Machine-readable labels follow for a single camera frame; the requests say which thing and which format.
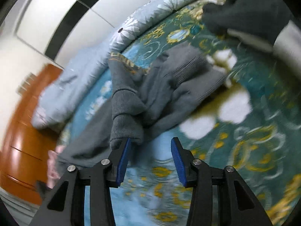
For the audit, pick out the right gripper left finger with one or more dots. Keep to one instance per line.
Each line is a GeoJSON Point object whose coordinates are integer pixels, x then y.
{"type": "Point", "coordinates": [64, 205]}

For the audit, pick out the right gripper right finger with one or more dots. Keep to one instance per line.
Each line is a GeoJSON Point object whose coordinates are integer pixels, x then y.
{"type": "Point", "coordinates": [236, 203]}

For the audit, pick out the grey knit sweater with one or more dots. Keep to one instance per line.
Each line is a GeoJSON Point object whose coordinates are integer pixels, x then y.
{"type": "Point", "coordinates": [145, 102]}

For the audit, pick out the pink fleece garment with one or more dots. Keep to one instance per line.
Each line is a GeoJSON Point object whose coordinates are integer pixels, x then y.
{"type": "Point", "coordinates": [52, 174]}

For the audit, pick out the teal floral bed blanket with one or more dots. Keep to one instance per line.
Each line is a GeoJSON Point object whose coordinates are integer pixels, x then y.
{"type": "Point", "coordinates": [251, 122]}

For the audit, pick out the grey-blue floral duvet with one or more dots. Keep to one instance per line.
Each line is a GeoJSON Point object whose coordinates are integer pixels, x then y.
{"type": "Point", "coordinates": [58, 101]}

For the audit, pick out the black fleece garment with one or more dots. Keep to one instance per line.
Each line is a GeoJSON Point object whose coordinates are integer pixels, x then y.
{"type": "Point", "coordinates": [262, 18]}

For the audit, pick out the white black-striped wardrobe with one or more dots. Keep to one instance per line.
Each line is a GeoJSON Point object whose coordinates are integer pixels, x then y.
{"type": "Point", "coordinates": [58, 29]}

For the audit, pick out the wooden bed frame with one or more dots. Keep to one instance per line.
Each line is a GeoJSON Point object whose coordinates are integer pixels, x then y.
{"type": "Point", "coordinates": [25, 149]}

